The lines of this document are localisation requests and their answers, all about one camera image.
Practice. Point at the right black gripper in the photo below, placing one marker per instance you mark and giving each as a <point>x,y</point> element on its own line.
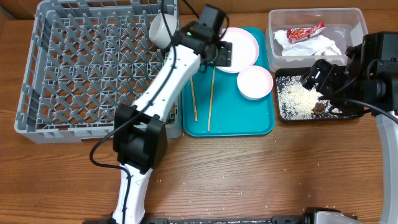
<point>319,78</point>

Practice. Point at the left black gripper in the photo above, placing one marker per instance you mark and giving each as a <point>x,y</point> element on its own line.
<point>225,53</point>

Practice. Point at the large white round plate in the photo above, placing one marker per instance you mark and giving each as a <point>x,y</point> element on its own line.
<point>245,49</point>

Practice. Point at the wooden chopstick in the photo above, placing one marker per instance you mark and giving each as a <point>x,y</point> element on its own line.
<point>211,100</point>
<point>193,99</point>

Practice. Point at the brown food scrap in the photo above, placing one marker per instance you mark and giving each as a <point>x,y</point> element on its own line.
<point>319,109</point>

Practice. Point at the white napkin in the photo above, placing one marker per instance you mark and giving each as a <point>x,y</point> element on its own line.
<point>318,45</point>

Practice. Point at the pink bowl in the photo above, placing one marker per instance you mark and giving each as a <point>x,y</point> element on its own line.
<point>254,82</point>

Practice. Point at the red snack wrapper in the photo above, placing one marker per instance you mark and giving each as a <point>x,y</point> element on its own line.
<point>300,34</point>

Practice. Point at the grey-white bowl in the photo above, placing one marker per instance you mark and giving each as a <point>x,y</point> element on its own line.
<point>158,34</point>

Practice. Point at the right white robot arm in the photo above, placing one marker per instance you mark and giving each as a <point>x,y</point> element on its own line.
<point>368,84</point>

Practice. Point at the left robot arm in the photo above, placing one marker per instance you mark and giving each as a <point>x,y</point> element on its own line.
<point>140,138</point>

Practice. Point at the clear plastic waste bin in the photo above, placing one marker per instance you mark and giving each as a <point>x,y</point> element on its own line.
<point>344,26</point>

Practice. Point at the grey plastic dishwasher rack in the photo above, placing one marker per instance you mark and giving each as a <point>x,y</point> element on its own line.
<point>85,59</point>

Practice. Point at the black rectangular tray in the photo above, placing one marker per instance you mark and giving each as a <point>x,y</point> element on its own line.
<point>280,93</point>

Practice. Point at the teal plastic serving tray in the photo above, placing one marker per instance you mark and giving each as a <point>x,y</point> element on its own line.
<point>232,114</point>

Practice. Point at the brown cardboard backdrop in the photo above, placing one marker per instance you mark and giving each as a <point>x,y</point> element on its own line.
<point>26,9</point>

